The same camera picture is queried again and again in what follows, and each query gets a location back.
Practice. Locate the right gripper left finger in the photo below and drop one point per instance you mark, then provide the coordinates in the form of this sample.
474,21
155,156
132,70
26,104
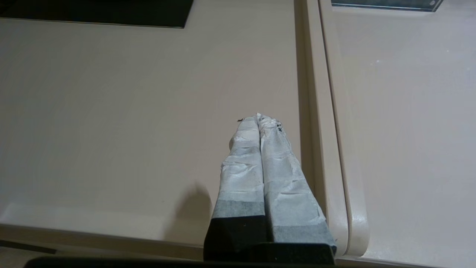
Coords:
241,186

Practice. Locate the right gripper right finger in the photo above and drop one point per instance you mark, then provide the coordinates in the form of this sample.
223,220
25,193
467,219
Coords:
290,193

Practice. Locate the clear acrylic sign holder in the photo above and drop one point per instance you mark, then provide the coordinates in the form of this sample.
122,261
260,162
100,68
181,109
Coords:
386,3

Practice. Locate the large black induction cooktop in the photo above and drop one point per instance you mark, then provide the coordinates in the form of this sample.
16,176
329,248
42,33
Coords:
111,13

